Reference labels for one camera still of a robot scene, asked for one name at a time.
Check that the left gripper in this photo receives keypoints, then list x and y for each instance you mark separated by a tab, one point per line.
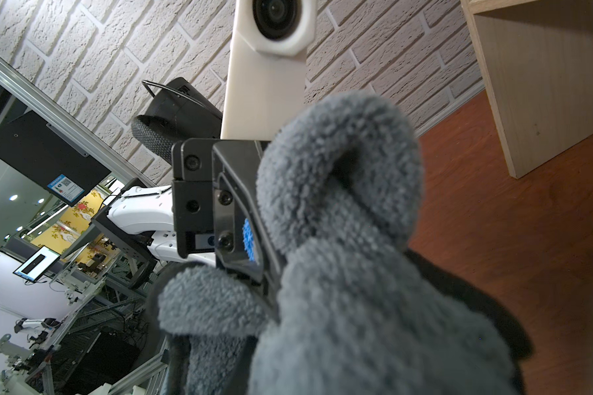
181	126

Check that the grey and blue cloth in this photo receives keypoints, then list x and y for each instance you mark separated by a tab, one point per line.
359	312

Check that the light wooden bookshelf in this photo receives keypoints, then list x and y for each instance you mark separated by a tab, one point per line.
536	59

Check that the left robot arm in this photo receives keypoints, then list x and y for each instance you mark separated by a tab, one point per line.
139	220

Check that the computer monitor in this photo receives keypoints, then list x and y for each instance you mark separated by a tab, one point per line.
34	268

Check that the aluminium rail frame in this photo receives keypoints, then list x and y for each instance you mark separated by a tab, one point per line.
67	126

